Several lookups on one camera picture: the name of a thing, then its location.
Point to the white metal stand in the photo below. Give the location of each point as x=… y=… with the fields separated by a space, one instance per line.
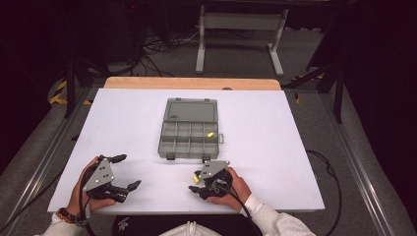
x=241 y=21

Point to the person's left hand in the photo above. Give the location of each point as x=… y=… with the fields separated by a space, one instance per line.
x=77 y=203

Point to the person's right hand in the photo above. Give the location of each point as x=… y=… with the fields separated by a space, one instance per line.
x=241 y=193

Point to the white board sheet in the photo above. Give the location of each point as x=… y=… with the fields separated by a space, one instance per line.
x=137 y=124

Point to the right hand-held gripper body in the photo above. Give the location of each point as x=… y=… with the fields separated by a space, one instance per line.
x=214 y=170

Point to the aluminium frame rail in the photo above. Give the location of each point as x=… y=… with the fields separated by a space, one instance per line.
x=42 y=164
x=357 y=164

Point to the grey transparent organizer box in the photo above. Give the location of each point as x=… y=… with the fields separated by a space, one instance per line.
x=188 y=131

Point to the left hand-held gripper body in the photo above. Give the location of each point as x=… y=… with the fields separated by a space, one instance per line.
x=100 y=178

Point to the person's dark torso clothing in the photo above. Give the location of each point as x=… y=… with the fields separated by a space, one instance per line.
x=147 y=226

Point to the black metal stand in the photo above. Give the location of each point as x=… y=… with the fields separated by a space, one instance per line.
x=70 y=88
x=337 y=95

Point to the yellow foam earplug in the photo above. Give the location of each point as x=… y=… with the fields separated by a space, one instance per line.
x=210 y=134
x=196 y=179

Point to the yellow black floor tape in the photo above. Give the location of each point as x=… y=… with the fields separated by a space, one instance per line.
x=59 y=95

